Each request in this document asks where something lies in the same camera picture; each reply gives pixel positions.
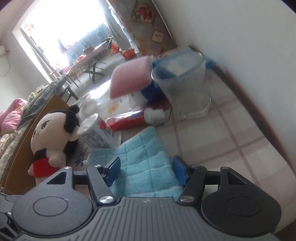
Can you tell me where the light blue towel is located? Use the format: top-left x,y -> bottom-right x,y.
88,127 -> 183,200

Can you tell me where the white plush can toy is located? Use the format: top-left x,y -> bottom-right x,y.
77,113 -> 120,150

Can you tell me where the red white packet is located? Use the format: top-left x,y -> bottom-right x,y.
105,108 -> 165,132

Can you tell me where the pink sponge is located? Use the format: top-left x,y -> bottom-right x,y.
109,56 -> 154,98

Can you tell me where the blue white carton box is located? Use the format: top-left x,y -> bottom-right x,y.
151,47 -> 216,79

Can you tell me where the checkered pink mat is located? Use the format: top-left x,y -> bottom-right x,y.
76,48 -> 296,232

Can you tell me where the black-haired plush doll red dress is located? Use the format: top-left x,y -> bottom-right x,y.
28,105 -> 80,184

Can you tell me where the brown cardboard box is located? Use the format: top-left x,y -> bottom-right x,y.
1,95 -> 79,194

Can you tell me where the clear plastic measuring cup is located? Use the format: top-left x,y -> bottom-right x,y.
150,51 -> 212,120

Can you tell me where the folding stool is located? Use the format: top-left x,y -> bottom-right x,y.
84,60 -> 106,83

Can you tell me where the low table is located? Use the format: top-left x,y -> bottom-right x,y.
66,41 -> 107,82

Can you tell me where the pink pillow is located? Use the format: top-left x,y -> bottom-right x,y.
1,98 -> 27,134

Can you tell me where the bed with grey blanket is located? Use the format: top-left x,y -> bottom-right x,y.
1,76 -> 67,171

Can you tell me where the red basket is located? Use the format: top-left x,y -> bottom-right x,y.
120,48 -> 137,60

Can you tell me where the blue sofa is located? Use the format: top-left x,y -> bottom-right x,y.
65,23 -> 111,66

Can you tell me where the air conditioner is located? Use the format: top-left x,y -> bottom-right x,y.
0,45 -> 6,57

